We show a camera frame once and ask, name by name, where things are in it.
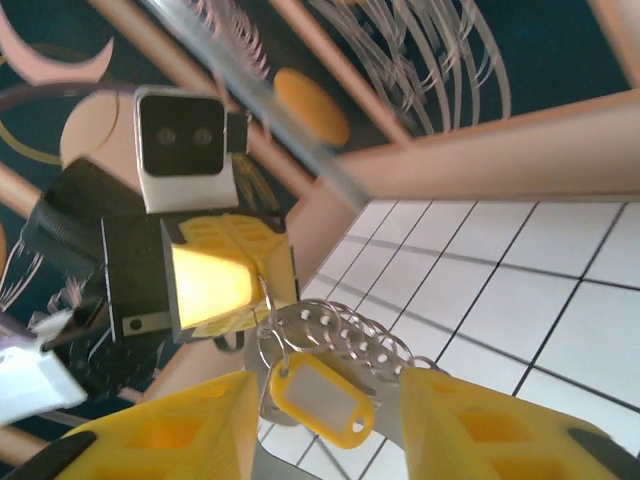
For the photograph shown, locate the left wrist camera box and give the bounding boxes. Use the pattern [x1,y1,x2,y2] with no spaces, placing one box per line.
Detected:
[132,83,250,177]

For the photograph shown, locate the white left camera mount bracket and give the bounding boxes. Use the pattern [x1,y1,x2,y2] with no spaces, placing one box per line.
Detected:
[140,159,241,215]

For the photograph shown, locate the silver metal key holder plate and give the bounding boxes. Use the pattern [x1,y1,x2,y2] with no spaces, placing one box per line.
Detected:
[243,298,451,480]

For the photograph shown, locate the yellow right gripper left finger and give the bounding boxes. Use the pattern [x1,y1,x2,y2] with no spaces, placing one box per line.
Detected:
[0,369,262,480]

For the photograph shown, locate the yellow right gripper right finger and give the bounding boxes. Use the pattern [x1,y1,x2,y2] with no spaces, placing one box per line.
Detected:
[398,366,640,480]

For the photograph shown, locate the aluminium corner post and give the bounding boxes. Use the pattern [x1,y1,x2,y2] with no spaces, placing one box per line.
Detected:
[137,0,374,212]

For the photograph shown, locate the silver split key ring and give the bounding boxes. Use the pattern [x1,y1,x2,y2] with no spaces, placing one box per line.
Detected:
[333,311,372,359]
[255,274,302,332]
[294,298,332,335]
[255,322,293,376]
[314,303,352,347]
[394,353,447,377]
[351,321,392,370]
[371,333,415,377]

